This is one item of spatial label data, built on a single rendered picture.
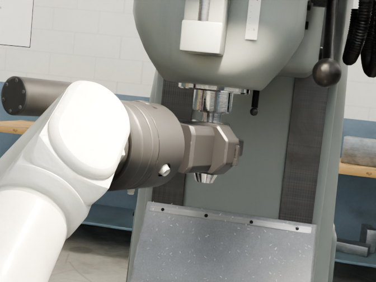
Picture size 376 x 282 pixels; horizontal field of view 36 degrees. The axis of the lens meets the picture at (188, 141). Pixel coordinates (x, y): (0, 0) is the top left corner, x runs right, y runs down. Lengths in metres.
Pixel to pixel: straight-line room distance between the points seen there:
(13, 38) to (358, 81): 3.04
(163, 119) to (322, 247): 0.61
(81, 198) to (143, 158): 0.12
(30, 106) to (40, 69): 4.88
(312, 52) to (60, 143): 0.45
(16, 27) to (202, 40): 4.99
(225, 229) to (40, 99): 0.62
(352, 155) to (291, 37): 3.79
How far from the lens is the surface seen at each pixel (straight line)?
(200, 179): 0.69
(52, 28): 5.38
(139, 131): 0.53
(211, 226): 1.08
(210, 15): 0.57
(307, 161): 1.06
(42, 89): 0.52
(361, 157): 4.40
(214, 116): 0.68
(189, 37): 0.57
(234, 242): 1.07
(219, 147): 0.62
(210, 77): 0.61
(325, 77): 0.60
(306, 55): 0.79
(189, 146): 0.60
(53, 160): 0.43
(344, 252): 4.46
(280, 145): 1.06
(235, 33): 0.60
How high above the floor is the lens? 1.30
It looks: 5 degrees down
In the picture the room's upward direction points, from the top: 6 degrees clockwise
